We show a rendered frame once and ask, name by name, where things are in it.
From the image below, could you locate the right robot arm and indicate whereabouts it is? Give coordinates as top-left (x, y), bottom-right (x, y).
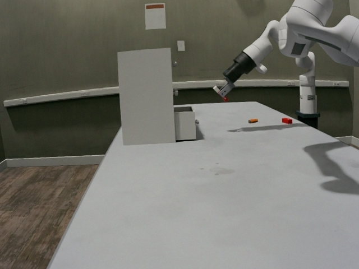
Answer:
top-left (253, 21), bottom-right (317, 114)

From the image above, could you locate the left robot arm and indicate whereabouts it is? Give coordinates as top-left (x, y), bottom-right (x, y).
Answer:
top-left (279, 0), bottom-right (359, 67)

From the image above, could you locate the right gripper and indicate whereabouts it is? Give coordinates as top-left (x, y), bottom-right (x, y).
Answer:
top-left (218, 44), bottom-right (268, 97)

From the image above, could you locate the red eraser with white tip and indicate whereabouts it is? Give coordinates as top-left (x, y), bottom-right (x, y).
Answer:
top-left (213, 86), bottom-right (228, 102)

